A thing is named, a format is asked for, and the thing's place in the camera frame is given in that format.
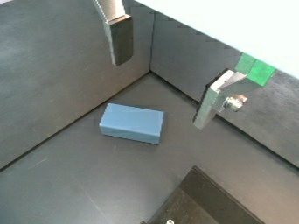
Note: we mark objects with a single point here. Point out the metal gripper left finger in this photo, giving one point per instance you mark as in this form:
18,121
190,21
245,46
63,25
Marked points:
120,29

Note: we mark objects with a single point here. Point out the green shape sorting board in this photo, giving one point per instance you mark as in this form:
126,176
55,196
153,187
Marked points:
256,69

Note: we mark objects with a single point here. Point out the blue rectangular block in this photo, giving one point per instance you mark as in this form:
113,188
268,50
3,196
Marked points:
133,123

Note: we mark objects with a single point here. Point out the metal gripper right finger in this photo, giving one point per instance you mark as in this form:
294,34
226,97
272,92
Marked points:
225,93

